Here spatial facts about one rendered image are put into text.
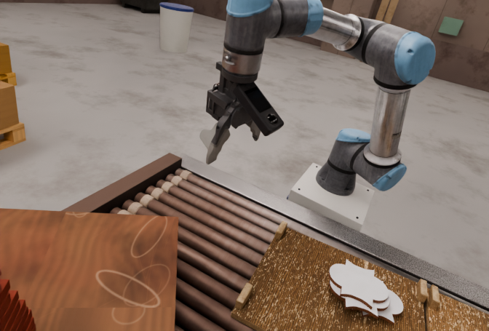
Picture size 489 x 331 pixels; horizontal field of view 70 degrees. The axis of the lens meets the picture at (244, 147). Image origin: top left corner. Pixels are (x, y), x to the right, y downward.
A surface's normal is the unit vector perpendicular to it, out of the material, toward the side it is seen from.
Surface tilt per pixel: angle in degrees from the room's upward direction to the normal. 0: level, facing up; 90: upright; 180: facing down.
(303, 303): 0
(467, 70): 90
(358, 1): 90
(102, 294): 0
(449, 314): 0
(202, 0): 90
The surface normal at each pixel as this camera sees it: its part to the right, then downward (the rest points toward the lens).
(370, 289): 0.18, -0.87
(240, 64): -0.07, 0.60
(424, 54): 0.50, 0.41
